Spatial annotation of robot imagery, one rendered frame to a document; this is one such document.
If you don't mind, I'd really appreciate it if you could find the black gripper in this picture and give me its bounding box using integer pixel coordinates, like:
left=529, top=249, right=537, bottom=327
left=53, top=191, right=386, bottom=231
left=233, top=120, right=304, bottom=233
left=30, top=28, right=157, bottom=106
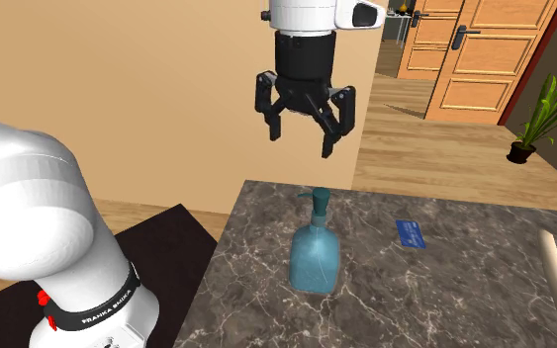
left=253, top=30, right=357, bottom=160

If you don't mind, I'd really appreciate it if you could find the small wooden panel door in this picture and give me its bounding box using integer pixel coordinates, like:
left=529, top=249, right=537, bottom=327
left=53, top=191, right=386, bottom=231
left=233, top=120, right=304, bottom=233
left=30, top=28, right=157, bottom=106
left=397, top=0, right=465, bottom=82

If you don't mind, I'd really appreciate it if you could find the teal soap dispenser bottle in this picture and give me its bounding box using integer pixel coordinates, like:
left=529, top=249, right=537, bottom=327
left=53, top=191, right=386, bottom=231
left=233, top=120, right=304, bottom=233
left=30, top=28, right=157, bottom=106
left=289, top=187, right=341, bottom=296

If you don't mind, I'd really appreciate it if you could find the blue card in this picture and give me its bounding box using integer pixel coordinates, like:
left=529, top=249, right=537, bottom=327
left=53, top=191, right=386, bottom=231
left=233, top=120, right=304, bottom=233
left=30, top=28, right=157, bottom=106
left=395, top=219, right=427, bottom=250

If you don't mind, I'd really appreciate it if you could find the large wooden panel door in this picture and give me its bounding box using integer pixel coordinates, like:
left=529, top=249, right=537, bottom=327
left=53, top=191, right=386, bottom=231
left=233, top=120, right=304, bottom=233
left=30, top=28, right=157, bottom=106
left=423, top=0, right=557, bottom=126

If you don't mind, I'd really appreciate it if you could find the dark robot stand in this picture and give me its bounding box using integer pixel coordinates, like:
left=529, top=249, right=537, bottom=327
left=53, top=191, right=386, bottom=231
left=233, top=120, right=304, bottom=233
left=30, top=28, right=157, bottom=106
left=0, top=203, right=220, bottom=348

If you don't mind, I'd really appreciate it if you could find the green potted plant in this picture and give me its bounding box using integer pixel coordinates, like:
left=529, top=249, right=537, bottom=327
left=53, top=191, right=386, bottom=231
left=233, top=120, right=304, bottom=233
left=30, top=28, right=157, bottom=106
left=506, top=72, right=557, bottom=166

